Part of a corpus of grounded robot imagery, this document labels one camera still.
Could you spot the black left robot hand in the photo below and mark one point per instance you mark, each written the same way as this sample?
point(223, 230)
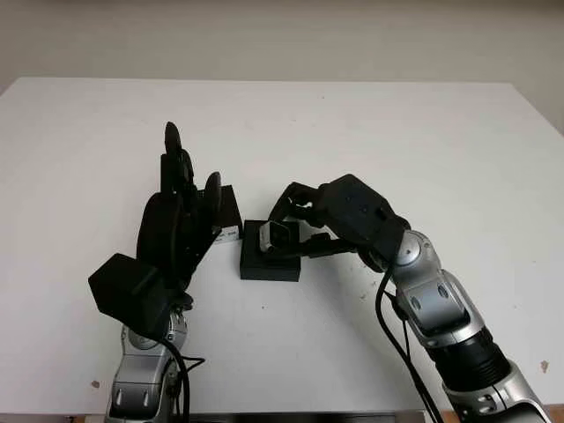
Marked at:
point(163, 233)

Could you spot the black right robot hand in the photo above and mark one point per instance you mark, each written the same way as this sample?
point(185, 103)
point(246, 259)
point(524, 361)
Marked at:
point(304, 196)

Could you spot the small silver square camera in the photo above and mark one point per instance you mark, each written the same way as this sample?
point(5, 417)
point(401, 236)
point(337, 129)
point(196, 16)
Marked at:
point(279, 233)

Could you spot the black RealSense box lid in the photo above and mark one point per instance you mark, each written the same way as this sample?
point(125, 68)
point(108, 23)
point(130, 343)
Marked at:
point(229, 207)

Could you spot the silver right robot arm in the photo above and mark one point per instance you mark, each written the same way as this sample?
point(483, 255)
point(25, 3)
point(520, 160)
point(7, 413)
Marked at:
point(440, 308)

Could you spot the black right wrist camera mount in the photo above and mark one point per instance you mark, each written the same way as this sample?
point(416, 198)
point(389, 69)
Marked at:
point(361, 216)

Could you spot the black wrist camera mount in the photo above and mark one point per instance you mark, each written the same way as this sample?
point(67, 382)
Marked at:
point(128, 291)
point(361, 216)

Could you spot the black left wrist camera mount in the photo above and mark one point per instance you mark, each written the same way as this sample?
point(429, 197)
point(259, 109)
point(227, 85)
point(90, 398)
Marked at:
point(128, 291)

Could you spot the black camera box base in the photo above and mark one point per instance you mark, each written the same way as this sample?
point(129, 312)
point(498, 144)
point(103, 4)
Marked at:
point(269, 271)

